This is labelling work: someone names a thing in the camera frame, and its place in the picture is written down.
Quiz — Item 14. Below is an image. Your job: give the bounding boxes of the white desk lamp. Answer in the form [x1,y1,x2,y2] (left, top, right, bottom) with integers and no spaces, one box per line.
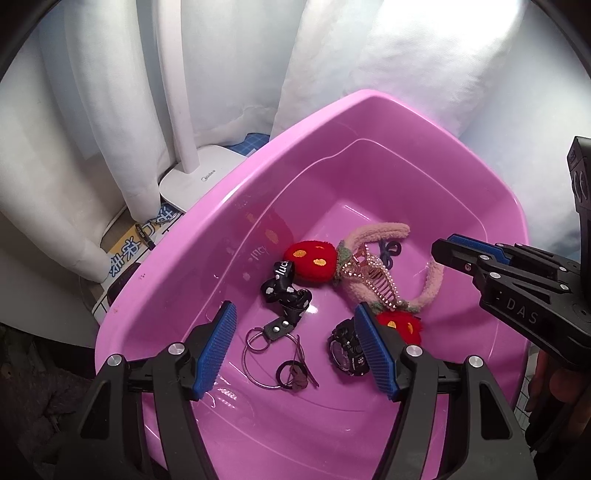
[154,0,246,214]

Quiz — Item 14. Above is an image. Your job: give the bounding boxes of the blue grid mat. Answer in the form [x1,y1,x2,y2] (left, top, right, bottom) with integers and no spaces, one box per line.
[230,132,269,160]

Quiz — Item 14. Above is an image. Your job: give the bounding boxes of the key ring with black fob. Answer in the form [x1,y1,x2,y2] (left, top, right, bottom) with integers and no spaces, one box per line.
[243,318,297,391]

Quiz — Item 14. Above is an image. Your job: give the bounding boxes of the black digital wristwatch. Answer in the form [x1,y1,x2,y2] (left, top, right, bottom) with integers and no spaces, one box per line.
[328,318,371,377]

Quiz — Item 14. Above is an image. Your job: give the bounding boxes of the black polka dot bow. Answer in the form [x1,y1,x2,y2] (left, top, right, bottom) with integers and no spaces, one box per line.
[260,261,311,325]

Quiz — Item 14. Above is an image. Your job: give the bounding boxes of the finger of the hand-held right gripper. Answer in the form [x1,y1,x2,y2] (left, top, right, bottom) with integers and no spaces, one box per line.
[431,239,591,370]
[447,234,583,292]

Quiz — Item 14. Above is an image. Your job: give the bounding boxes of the dark blue hair tie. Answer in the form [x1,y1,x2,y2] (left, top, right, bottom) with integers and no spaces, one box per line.
[380,239,403,269]

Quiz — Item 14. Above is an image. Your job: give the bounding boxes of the printed cardboard box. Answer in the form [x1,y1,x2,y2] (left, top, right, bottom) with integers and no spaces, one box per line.
[91,207,182,326]

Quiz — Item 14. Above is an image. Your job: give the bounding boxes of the person's right hand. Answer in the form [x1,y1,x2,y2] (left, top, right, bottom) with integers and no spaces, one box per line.
[531,353,591,416]

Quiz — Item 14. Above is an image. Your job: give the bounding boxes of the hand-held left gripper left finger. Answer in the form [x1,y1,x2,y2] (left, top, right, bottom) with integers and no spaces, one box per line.
[53,301,238,480]

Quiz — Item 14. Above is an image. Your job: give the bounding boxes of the white curtain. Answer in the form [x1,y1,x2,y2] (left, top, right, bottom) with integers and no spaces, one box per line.
[0,0,178,283]
[270,0,591,259]

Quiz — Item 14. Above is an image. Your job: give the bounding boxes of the rhinestone hair claw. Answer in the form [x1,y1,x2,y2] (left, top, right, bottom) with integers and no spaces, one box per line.
[344,244,403,311]

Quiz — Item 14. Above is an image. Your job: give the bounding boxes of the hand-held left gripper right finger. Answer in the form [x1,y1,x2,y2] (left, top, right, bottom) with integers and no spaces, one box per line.
[355,302,539,480]

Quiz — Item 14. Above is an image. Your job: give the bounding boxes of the dark cloth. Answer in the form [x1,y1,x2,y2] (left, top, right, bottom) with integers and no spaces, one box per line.
[0,323,100,480]

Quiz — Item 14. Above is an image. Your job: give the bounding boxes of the pink fluffy strawberry headband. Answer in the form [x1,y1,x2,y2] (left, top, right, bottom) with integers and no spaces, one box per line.
[283,222,446,346]

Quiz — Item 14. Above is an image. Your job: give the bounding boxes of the thin metal hairpin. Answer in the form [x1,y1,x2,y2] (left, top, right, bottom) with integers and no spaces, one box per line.
[294,335,320,387]

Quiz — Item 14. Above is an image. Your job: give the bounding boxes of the black hair tie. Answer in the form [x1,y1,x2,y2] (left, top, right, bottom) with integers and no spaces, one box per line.
[276,360,309,394]

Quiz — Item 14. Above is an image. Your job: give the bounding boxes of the pink plastic basin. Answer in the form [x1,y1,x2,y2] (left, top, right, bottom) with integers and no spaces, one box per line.
[95,89,529,480]

